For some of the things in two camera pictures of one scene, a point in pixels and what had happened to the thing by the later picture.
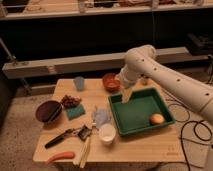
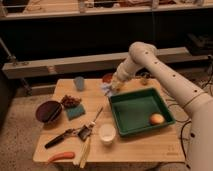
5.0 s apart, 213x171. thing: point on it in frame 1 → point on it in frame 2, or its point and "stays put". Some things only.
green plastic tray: [134, 116] stays put
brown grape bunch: [70, 101] stays put
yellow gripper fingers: [126, 95] → [116, 84]
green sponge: [75, 112] stays put
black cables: [198, 137] stays put
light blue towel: [102, 116] → [106, 86]
